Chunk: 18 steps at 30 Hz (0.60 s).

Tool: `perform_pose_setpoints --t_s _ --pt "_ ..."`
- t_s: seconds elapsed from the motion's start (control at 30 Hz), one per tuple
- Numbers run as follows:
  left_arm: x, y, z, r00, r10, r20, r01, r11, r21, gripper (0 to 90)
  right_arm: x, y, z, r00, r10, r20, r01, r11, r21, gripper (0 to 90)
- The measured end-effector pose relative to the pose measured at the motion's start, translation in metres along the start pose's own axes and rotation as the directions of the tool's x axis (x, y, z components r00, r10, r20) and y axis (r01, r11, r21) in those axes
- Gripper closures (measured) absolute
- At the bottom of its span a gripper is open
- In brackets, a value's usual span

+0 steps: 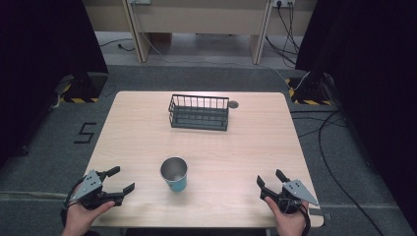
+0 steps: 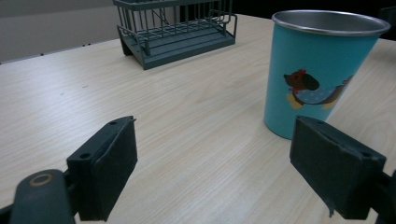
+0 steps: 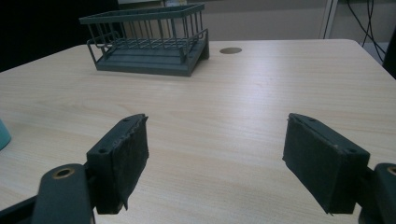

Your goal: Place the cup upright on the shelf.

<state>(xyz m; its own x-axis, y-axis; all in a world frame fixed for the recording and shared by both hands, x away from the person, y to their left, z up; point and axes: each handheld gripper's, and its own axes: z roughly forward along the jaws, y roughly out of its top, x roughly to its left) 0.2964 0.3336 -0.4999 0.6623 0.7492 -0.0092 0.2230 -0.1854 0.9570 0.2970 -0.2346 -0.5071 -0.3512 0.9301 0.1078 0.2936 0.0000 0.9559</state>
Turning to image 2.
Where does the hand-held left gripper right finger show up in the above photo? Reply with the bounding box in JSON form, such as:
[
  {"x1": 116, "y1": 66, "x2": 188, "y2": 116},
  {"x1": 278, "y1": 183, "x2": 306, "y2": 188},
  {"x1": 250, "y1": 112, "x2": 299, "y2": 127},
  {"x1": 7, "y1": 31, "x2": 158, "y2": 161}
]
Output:
[{"x1": 290, "y1": 115, "x2": 388, "y2": 220}]

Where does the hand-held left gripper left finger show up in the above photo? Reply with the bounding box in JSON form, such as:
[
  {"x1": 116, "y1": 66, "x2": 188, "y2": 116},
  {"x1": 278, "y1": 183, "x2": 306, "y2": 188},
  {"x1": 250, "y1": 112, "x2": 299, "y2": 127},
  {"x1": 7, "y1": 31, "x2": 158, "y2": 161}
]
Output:
[{"x1": 66, "y1": 116, "x2": 138, "y2": 222}]

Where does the blue metal cup dog print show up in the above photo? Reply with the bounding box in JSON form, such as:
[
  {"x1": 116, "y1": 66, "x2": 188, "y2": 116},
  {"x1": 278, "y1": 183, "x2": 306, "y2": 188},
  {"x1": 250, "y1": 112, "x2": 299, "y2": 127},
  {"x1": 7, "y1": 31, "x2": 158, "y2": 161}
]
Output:
[{"x1": 262, "y1": 9, "x2": 391, "y2": 140}]

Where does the grey-green wire dish rack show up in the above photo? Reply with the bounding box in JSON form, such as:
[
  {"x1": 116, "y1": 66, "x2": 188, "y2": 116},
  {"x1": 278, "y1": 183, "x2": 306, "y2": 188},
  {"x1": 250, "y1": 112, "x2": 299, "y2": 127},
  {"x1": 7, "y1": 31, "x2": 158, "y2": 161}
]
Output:
[{"x1": 112, "y1": 0, "x2": 238, "y2": 71}]

